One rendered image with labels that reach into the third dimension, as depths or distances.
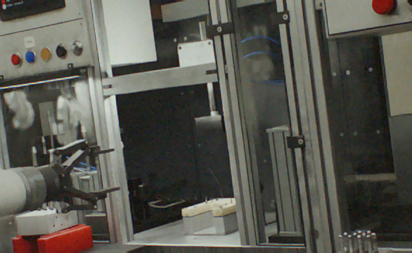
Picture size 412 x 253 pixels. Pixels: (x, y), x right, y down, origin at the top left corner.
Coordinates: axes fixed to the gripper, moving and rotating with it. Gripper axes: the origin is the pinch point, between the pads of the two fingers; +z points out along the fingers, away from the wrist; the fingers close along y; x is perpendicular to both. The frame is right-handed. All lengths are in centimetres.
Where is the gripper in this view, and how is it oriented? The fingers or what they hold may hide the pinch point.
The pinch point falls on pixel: (104, 171)
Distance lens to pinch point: 190.3
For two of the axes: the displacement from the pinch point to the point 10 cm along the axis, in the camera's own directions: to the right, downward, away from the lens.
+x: -7.8, 0.7, 6.2
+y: -1.3, -9.9, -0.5
